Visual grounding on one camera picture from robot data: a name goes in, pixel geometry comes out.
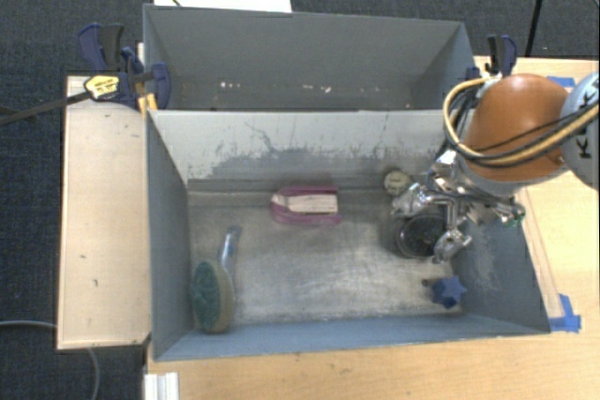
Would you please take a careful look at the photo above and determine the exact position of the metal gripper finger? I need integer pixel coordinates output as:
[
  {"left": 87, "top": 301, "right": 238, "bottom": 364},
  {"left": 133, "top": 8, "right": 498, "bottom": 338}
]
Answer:
[
  {"left": 432, "top": 225, "right": 473, "bottom": 264},
  {"left": 390, "top": 181, "right": 447, "bottom": 218}
]

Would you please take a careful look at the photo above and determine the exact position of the beige round cap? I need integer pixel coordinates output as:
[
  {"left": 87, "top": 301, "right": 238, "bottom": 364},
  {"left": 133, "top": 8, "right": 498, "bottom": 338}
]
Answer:
[{"left": 383, "top": 169, "right": 413, "bottom": 197}]

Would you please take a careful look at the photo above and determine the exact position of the black round cup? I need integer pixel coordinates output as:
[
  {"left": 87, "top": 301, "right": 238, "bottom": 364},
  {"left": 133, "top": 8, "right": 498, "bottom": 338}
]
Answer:
[{"left": 395, "top": 211, "right": 452, "bottom": 259}]

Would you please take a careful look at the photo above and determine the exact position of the blue star-shaped knob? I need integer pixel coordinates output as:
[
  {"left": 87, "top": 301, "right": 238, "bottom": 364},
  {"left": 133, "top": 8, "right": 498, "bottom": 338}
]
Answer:
[{"left": 421, "top": 274, "right": 468, "bottom": 310}]

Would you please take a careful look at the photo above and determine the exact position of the purple stapler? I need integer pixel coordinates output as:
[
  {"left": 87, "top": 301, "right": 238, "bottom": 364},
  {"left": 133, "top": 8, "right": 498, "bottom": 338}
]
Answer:
[{"left": 269, "top": 185, "right": 343, "bottom": 229}]

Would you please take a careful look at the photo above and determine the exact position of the grey metal bin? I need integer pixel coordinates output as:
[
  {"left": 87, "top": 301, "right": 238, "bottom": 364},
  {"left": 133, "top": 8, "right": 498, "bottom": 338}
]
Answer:
[{"left": 142, "top": 3, "right": 552, "bottom": 363}]

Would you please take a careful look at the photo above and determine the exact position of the pale wood board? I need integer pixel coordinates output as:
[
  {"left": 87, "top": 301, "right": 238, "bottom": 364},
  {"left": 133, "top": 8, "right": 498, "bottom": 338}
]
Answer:
[{"left": 55, "top": 74, "right": 154, "bottom": 350}]

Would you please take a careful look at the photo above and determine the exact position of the green scrub brush clear handle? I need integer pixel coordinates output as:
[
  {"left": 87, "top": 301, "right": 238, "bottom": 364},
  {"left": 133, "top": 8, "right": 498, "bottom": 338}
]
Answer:
[{"left": 190, "top": 225, "right": 243, "bottom": 334}]

